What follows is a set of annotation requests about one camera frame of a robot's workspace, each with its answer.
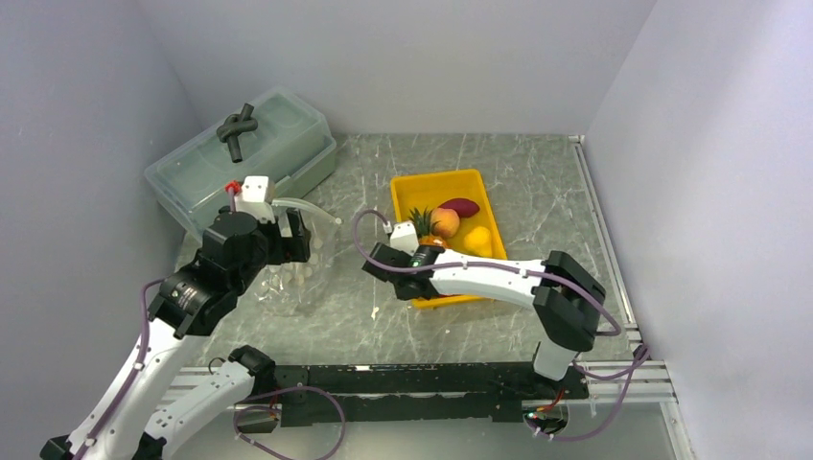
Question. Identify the clear lidded storage box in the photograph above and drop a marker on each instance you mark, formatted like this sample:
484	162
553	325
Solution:
293	146

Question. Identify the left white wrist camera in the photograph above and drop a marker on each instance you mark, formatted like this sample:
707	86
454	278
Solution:
252	196

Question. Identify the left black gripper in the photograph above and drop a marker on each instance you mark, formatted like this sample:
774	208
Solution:
294	247

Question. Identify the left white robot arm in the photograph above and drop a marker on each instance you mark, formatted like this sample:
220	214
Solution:
127	422

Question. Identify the purple toy sweet potato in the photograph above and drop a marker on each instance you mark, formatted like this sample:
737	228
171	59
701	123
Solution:
464	207

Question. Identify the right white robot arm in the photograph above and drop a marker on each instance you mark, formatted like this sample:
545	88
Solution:
565	297

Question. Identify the yellow plastic tray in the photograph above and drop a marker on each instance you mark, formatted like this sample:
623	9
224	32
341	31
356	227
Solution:
429	190

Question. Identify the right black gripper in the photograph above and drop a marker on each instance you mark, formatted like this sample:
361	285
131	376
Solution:
400	295

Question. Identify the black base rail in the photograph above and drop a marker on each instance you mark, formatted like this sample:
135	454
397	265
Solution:
305	395

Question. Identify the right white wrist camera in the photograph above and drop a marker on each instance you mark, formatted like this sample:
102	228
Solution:
402	236

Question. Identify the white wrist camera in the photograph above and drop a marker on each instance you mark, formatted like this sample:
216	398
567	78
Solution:
402	236
252	196

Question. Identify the black knotted foam tube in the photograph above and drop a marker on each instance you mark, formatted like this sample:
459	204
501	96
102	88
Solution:
233	127

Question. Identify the toy pineapple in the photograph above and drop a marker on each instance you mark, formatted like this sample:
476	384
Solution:
425	228

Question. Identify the toy peach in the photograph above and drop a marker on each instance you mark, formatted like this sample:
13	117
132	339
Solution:
444	223

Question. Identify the clear zip top bag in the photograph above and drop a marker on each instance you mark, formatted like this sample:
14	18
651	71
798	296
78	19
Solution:
294	289

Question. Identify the yellow toy pear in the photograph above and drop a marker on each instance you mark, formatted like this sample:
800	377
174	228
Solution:
478	242

